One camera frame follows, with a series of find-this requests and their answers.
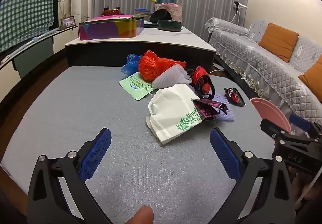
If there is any person's right hand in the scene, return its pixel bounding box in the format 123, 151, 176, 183
288, 166, 322, 201

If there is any person's left hand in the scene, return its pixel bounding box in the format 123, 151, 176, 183
121, 206, 154, 224

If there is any light green packet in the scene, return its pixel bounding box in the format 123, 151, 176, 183
119, 72, 158, 101

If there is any green potted plant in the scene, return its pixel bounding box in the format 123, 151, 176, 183
59, 0, 73, 19

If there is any brown teapot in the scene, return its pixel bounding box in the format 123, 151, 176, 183
101, 6, 122, 17

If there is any white cable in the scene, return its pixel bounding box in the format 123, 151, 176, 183
295, 171, 322, 204

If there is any small photo frame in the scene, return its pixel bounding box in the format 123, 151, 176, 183
60, 16, 76, 29

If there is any purple foam fruit net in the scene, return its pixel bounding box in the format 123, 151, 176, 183
211, 93, 235, 122

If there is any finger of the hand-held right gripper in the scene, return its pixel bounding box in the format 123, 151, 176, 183
260, 118, 286, 142
289, 113, 322, 139

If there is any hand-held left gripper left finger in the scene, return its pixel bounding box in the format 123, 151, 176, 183
27, 128, 119, 224

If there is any white rod with blue grip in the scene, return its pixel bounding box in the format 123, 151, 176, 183
0, 29, 59, 63

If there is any pink flat board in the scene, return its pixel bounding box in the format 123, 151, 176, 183
91, 14, 134, 22

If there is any white top coffee table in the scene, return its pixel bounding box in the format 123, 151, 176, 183
65, 25, 217, 68

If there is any black television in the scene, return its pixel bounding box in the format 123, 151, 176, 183
0, 0, 60, 63

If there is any dark green round tin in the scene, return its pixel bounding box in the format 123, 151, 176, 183
157, 19, 182, 32

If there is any small red black wrapper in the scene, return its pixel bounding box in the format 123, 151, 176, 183
224, 87, 246, 107

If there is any red black plastic packaging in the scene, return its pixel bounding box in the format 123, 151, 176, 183
192, 65, 215, 100

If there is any pink waste bin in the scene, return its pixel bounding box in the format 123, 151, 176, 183
250, 97, 292, 135

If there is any white green tv cabinet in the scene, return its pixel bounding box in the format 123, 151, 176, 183
0, 25, 78, 104

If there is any grey quilted sofa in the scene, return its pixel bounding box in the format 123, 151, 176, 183
205, 17, 322, 154

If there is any red plastic bag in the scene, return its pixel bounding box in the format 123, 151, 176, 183
138, 50, 187, 82

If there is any black hat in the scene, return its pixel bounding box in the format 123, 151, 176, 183
150, 9, 173, 23

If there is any white paper bag bamboo print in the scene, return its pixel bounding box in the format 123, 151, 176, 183
146, 83, 222, 144

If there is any dark red foil wrapper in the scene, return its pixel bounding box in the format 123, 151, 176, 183
192, 98, 228, 121

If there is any blue plastic bag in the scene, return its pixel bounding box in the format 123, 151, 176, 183
122, 54, 142, 76

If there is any green checked cloth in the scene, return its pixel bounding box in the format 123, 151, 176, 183
0, 0, 54, 51

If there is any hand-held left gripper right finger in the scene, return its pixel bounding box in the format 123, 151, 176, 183
210, 127, 296, 224

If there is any orange cushion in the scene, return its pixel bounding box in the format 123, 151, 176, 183
259, 23, 300, 63
298, 54, 322, 102

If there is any white foam fruit net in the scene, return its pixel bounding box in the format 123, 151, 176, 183
152, 62, 192, 89

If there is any stack of coloured bowls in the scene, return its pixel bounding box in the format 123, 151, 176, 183
134, 8, 151, 17

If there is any pink lace bag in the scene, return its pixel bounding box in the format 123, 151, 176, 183
154, 3, 182, 22

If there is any colourful tin box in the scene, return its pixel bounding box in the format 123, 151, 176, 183
78, 16, 145, 41

